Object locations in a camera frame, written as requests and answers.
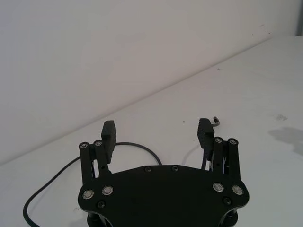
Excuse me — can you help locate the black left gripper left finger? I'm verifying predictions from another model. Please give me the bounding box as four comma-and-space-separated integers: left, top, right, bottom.
79, 120, 116, 187

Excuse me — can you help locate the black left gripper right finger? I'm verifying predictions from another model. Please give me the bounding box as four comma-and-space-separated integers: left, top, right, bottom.
196, 118, 242, 183

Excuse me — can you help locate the white table cloth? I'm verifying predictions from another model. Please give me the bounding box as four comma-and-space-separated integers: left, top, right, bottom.
0, 35, 303, 227

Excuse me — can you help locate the thin dark cable, silver plug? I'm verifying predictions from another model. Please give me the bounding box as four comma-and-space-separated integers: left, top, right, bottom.
22, 115, 220, 227

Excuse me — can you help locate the grey striped post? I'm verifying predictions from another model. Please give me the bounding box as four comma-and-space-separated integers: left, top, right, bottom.
295, 0, 303, 37

